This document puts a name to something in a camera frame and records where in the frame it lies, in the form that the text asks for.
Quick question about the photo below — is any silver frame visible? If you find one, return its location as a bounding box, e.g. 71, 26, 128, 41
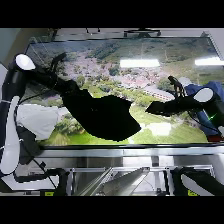
25, 145, 224, 197

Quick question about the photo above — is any dark grey garment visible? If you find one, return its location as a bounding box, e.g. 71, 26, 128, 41
17, 125, 44, 166

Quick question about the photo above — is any black cable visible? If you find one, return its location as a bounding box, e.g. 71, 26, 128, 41
13, 109, 59, 190

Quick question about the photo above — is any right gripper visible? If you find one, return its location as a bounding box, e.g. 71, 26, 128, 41
145, 99, 183, 118

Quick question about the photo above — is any blue garment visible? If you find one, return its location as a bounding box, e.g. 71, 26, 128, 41
184, 80, 224, 137

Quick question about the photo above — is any black garment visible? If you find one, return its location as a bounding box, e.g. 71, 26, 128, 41
60, 79, 143, 143

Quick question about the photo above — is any red garment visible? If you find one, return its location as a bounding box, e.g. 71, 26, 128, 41
205, 134, 224, 143

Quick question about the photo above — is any white garment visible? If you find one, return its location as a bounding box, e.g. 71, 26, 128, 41
15, 103, 69, 141

